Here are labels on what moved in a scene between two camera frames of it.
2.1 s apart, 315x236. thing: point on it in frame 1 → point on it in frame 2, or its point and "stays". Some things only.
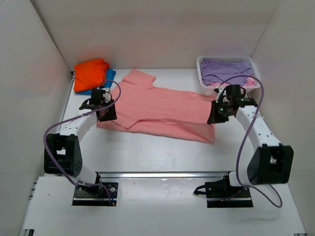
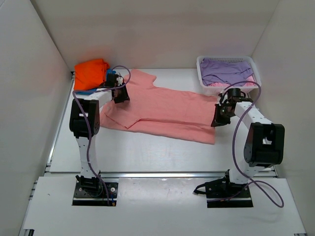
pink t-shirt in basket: (249, 81) stays
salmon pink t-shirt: (160, 113) stays
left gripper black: (112, 115) → (124, 98)
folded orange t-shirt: (90, 75) stays
